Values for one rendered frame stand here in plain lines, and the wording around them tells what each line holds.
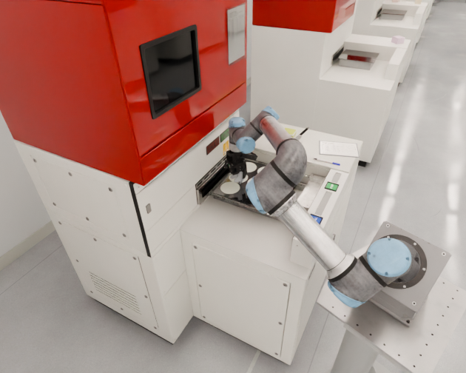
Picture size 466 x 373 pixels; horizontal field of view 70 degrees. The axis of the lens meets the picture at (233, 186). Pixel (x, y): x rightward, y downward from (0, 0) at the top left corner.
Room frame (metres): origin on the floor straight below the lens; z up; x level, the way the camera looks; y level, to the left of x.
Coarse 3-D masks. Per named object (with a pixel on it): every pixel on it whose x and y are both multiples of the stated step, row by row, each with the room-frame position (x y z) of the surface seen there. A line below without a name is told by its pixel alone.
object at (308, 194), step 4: (308, 184) 1.38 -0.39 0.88; (312, 184) 1.38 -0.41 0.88; (316, 184) 1.38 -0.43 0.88; (320, 184) 1.38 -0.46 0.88; (308, 188) 1.35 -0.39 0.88; (312, 188) 1.35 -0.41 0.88; (316, 188) 1.35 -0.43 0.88; (304, 192) 1.32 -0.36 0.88; (308, 192) 1.32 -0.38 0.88; (312, 192) 1.32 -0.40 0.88; (316, 192) 1.31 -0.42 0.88; (300, 196) 1.29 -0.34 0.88; (304, 196) 1.29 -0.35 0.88; (308, 196) 1.29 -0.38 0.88; (312, 196) 1.29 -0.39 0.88; (300, 200) 1.26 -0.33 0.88; (304, 200) 1.26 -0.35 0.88; (308, 200) 1.26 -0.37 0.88; (312, 200) 1.26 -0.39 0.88
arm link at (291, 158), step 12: (252, 120) 1.30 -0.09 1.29; (264, 120) 1.23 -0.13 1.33; (276, 120) 1.22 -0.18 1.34; (264, 132) 1.17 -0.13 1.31; (276, 132) 1.09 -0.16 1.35; (276, 144) 1.03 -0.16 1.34; (288, 144) 0.96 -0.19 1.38; (300, 144) 0.96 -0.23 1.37; (276, 156) 0.93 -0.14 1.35; (288, 156) 0.90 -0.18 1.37; (300, 156) 0.91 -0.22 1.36; (288, 168) 0.87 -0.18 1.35; (300, 168) 0.87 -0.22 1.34; (300, 180) 0.87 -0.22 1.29
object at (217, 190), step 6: (252, 162) 1.57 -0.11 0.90; (258, 168) 1.51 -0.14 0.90; (228, 174) 1.46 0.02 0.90; (252, 174) 1.46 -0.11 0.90; (222, 180) 1.41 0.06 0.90; (228, 180) 1.41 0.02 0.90; (246, 180) 1.41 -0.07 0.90; (216, 186) 1.36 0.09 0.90; (240, 186) 1.35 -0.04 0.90; (216, 192) 1.31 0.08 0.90; (222, 192) 1.31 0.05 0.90; (240, 192) 1.30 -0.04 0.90; (234, 198) 1.26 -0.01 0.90; (240, 198) 1.26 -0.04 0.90; (246, 198) 1.26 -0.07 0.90; (252, 204) 1.21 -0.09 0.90
